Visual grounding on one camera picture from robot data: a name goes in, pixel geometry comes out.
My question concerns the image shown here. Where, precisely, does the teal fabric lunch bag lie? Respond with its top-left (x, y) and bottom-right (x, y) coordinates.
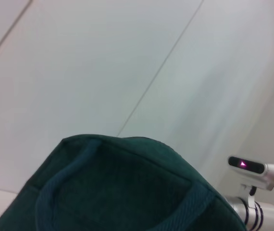
top-left (0, 134), bottom-right (248, 231)

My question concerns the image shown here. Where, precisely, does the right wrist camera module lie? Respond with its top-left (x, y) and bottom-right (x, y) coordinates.
top-left (227, 155), bottom-right (274, 192)

